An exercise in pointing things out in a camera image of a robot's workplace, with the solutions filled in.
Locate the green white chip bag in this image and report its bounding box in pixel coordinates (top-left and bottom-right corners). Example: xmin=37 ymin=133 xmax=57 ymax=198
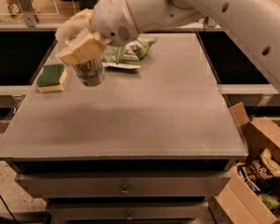
xmin=102 ymin=37 xmax=157 ymax=69

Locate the cardboard box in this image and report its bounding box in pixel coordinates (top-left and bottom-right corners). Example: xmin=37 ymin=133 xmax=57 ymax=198
xmin=216 ymin=103 xmax=280 ymax=224

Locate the left metal bracket post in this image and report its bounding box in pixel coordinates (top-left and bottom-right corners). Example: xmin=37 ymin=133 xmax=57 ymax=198
xmin=19 ymin=0 xmax=38 ymax=27

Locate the dark sea salt snack bag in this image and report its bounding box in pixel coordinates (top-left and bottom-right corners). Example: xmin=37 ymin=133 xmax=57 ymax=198
xmin=237 ymin=159 xmax=273 ymax=193

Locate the metal drawer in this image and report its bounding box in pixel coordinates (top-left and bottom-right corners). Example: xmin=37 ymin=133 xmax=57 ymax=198
xmin=15 ymin=171 xmax=231 ymax=199
xmin=47 ymin=202 xmax=208 ymax=221

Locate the upper metal drawer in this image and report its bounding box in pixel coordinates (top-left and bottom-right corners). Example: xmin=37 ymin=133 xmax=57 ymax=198
xmin=15 ymin=171 xmax=231 ymax=199

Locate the green snack bag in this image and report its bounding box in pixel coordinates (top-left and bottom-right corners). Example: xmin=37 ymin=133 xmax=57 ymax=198
xmin=258 ymin=193 xmax=280 ymax=210

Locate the green and yellow sponge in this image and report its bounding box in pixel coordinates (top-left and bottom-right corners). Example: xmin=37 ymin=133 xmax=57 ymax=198
xmin=36 ymin=63 xmax=67 ymax=93

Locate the metal bracket post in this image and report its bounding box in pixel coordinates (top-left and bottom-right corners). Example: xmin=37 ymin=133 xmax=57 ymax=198
xmin=19 ymin=0 xmax=38 ymax=27
xmin=204 ymin=17 xmax=217 ymax=27

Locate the right metal bracket post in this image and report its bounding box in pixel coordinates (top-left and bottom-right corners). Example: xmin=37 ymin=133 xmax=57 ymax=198
xmin=204 ymin=17 xmax=217 ymax=27

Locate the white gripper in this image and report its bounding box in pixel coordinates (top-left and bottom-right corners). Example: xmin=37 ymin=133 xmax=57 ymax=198
xmin=55 ymin=0 xmax=139 ymax=65

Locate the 7up soda can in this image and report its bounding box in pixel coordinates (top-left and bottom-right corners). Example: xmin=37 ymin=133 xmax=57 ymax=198
xmin=74 ymin=58 xmax=105 ymax=87

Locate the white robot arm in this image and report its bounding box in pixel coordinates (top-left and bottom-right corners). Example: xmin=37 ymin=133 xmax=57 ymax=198
xmin=56 ymin=0 xmax=280 ymax=93

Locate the yellow snack bag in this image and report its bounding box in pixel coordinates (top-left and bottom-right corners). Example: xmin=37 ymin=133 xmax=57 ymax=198
xmin=260 ymin=148 xmax=280 ymax=178

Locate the black floor cable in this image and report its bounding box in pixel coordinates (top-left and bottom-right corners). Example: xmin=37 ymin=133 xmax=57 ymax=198
xmin=0 ymin=177 xmax=18 ymax=224

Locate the lower metal drawer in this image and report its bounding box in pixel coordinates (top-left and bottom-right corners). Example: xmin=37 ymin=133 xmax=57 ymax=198
xmin=47 ymin=202 xmax=208 ymax=221

